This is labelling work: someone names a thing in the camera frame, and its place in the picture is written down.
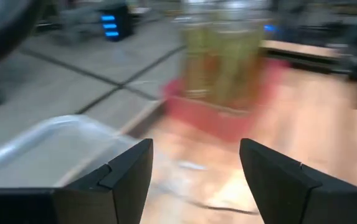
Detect black box blue lights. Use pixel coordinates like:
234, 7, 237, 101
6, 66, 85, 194
98, 4, 134, 42

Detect large clear plastic bin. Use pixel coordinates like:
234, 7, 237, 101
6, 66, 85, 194
0, 114, 141, 189

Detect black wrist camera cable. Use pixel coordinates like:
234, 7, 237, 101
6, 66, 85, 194
0, 0, 44, 71

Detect red plastic tray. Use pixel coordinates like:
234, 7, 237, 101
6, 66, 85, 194
162, 58, 291, 142

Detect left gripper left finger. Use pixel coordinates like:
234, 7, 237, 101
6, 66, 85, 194
0, 138, 154, 224

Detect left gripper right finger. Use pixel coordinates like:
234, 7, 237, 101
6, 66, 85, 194
239, 138, 357, 224

